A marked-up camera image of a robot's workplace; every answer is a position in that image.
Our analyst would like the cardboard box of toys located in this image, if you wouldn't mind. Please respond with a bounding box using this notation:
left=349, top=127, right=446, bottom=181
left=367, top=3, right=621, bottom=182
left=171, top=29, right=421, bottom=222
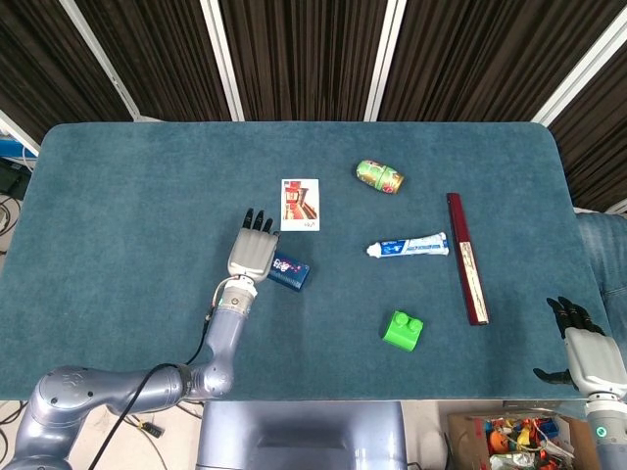
left=446, top=410, right=602, bottom=470

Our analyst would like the teal velvet table cloth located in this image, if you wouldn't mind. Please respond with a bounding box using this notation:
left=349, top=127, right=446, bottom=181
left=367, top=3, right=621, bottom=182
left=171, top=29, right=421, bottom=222
left=0, top=120, right=606, bottom=402

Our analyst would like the white metal frame post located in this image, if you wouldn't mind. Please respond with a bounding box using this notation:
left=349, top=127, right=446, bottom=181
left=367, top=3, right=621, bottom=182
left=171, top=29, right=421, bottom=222
left=364, top=0, right=408, bottom=122
left=58, top=0, right=146, bottom=122
left=531, top=7, right=627, bottom=126
left=199, top=0, right=245, bottom=122
left=0, top=110, right=40, bottom=158

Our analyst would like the blue glasses case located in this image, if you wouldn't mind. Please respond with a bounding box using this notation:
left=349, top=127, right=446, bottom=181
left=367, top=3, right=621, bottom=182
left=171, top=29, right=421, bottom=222
left=266, top=250, right=312, bottom=294

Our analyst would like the white blue toothpaste tube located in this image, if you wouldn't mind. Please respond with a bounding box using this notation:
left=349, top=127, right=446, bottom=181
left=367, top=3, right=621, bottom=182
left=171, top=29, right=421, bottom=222
left=365, top=231, right=450, bottom=259

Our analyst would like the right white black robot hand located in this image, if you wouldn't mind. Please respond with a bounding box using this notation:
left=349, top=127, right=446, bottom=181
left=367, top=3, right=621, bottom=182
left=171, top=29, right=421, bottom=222
left=532, top=296, right=627, bottom=397

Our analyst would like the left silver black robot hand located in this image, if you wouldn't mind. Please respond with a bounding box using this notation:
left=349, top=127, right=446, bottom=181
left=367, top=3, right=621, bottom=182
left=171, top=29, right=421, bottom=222
left=225, top=208, right=281, bottom=283

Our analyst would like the dark red long box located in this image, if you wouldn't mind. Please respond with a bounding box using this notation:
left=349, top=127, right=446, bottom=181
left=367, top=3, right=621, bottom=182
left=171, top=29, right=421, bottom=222
left=445, top=192, right=491, bottom=327

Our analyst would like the white bordered photo card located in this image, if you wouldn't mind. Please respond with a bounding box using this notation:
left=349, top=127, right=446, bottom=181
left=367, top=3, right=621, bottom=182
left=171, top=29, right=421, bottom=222
left=279, top=178, right=322, bottom=233

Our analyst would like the black electronic device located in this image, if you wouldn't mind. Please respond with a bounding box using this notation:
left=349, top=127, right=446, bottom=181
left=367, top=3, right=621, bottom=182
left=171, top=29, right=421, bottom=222
left=0, top=157, right=34, bottom=200

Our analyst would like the blue plastic box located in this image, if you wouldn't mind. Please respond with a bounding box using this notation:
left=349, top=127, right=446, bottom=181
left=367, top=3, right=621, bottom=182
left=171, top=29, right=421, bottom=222
left=0, top=138, right=38, bottom=159

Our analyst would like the grey-blue robot torso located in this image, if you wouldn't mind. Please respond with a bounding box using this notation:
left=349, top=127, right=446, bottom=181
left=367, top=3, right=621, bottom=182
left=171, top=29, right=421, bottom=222
left=195, top=399, right=409, bottom=470

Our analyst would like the small black connector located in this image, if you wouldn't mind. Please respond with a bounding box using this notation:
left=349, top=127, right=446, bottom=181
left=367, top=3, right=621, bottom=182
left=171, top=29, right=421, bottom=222
left=131, top=418, right=164, bottom=439

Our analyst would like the dark brown pleated curtain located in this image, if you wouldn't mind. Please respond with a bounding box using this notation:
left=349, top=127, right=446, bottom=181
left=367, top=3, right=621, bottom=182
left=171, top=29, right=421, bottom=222
left=0, top=0, right=627, bottom=212

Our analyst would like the green plastic toy brick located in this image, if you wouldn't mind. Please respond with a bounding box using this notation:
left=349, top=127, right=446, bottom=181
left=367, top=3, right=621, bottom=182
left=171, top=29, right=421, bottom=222
left=380, top=309, right=425, bottom=353

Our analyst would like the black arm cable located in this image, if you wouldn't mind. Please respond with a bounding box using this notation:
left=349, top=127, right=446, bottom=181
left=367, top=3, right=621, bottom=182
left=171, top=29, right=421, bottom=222
left=91, top=317, right=210, bottom=470

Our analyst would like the green can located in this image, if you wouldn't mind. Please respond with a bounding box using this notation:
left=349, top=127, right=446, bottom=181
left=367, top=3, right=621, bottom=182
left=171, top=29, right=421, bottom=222
left=356, top=159, right=406, bottom=196

